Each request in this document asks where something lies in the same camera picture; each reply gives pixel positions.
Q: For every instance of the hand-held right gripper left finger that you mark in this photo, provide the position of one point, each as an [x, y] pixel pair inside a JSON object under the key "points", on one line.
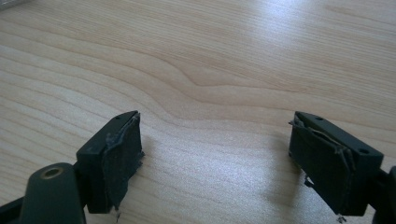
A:
{"points": [[106, 165]]}

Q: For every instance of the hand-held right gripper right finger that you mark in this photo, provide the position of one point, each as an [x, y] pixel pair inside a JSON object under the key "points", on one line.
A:
{"points": [[336, 165]]}

